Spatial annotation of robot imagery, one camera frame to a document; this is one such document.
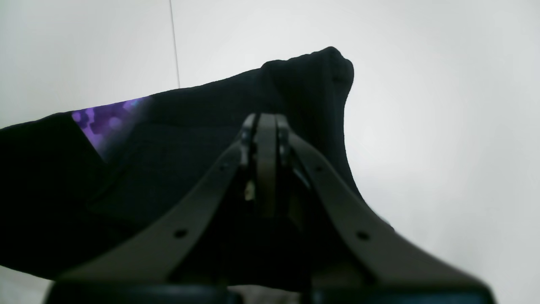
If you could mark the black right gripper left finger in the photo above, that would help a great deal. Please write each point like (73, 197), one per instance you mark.
(138, 271)

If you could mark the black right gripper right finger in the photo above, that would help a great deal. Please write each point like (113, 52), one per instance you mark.
(402, 273)

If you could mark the black T-shirt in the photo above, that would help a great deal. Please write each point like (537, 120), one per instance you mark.
(63, 201)

